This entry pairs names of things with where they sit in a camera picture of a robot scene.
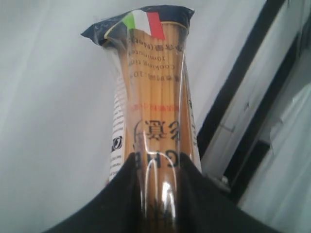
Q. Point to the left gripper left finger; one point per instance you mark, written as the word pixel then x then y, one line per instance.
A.
pixel 116 209

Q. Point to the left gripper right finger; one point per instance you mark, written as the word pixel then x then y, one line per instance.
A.
pixel 202 208

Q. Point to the spaghetti package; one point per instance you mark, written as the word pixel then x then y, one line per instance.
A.
pixel 155 122

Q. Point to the black ceiling frame beam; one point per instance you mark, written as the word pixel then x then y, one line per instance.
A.
pixel 251 60

